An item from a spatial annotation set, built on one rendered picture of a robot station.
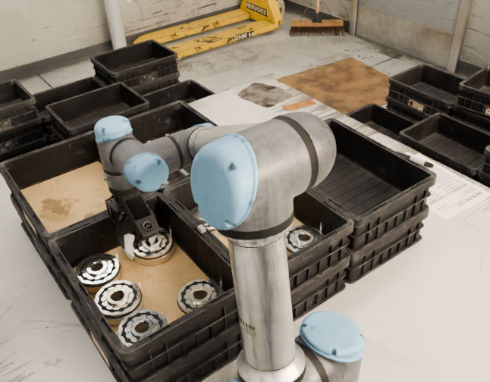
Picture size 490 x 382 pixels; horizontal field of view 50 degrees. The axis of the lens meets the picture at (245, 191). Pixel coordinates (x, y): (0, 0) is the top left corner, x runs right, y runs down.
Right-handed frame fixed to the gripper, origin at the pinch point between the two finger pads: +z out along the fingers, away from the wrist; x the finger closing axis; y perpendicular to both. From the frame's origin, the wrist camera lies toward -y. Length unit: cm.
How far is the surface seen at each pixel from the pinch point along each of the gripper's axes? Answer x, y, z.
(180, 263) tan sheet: -5.9, -7.5, 2.0
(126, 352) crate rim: 18.8, -29.3, -8.0
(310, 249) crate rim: -25.4, -31.8, -7.9
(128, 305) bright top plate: 11.1, -13.6, -0.8
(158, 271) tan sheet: -0.3, -6.4, 2.0
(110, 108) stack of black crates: -55, 138, 36
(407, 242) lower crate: -63, -33, 12
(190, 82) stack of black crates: -104, 139, 38
